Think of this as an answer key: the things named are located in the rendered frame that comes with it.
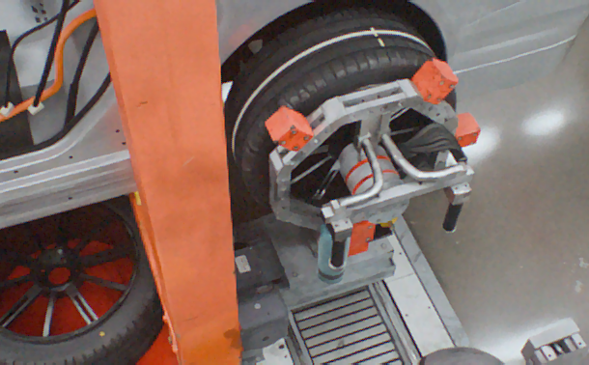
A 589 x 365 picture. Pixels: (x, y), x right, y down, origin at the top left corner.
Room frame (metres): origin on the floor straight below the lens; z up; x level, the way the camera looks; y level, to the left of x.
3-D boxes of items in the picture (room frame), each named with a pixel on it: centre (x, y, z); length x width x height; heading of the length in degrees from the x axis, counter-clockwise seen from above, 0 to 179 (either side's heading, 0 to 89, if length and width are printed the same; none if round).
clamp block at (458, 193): (1.24, -0.43, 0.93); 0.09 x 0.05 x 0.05; 23
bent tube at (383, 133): (1.29, -0.33, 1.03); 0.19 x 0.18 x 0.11; 23
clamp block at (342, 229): (1.11, -0.11, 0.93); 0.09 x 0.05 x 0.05; 23
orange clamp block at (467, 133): (1.49, -0.48, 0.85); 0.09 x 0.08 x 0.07; 113
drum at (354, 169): (1.30, -0.22, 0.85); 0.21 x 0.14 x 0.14; 23
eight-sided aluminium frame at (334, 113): (1.36, -0.19, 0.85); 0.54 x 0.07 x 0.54; 113
